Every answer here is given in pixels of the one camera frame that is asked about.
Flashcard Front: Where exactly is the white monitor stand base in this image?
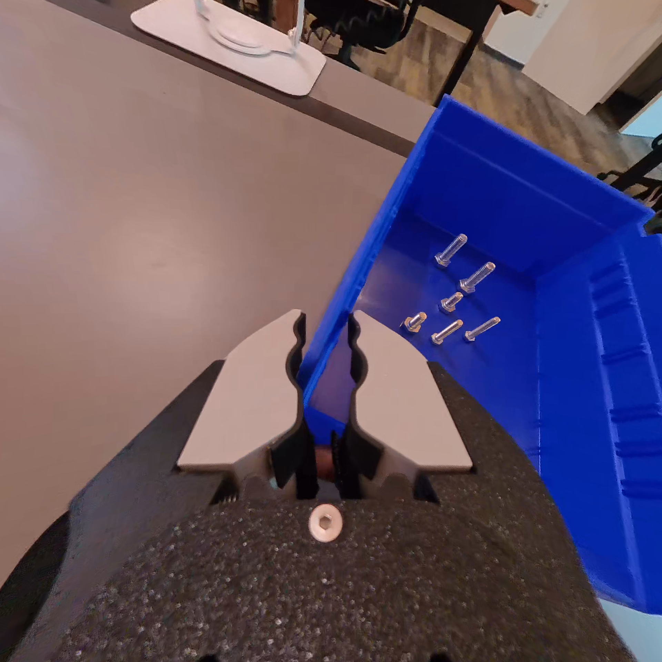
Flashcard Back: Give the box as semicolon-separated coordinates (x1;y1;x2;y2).
130;0;328;97

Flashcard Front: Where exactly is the white cabinet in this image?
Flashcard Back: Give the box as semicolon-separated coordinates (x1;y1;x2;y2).
486;0;662;116

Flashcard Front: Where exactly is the black desk leg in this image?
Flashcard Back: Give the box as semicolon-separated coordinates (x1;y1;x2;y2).
444;0;498;107

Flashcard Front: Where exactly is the black chair base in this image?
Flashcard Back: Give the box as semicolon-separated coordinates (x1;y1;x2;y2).
597;133;662;210

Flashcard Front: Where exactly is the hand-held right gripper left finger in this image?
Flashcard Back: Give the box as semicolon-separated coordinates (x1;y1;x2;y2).
177;309;318;501

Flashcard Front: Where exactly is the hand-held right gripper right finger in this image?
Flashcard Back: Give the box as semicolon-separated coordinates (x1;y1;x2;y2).
332;310;475;501

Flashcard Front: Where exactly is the cluster of silver bolts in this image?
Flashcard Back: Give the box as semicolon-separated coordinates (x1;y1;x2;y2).
399;233;502;347

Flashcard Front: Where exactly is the blue plastic storage bin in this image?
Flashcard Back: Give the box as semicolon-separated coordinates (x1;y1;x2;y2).
301;93;662;614

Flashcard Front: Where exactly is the black office chair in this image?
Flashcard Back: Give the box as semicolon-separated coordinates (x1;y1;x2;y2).
304;0;417;72

